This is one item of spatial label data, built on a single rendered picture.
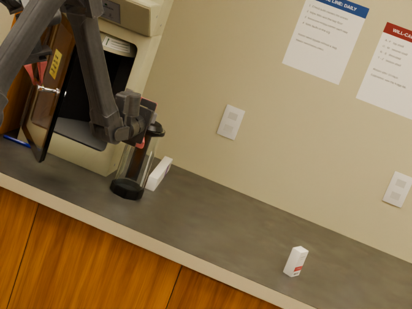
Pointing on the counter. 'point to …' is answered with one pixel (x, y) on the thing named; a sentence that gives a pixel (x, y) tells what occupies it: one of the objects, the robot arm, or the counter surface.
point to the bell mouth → (118, 45)
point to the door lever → (44, 87)
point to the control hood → (138, 15)
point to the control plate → (111, 11)
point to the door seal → (60, 105)
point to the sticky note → (55, 64)
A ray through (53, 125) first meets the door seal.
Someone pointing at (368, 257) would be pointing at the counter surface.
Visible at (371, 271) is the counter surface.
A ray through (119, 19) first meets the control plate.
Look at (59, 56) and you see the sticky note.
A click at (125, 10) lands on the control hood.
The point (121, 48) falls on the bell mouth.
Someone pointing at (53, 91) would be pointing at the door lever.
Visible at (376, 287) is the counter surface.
